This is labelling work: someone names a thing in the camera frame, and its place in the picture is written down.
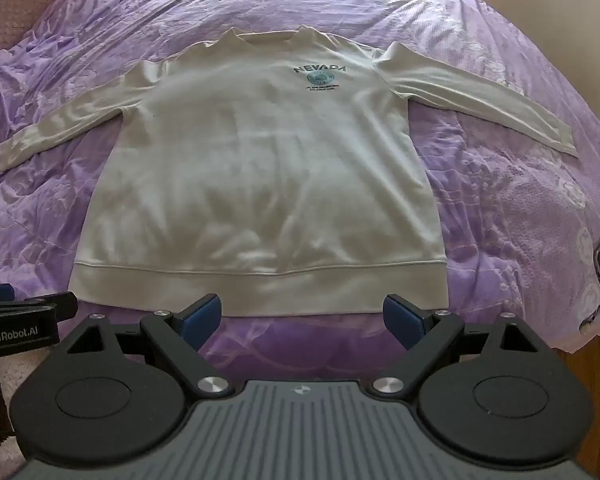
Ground white Nevada sweatshirt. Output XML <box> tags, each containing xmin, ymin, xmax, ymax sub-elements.
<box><xmin>0</xmin><ymin>27</ymin><xmax>577</xmax><ymax>318</ymax></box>

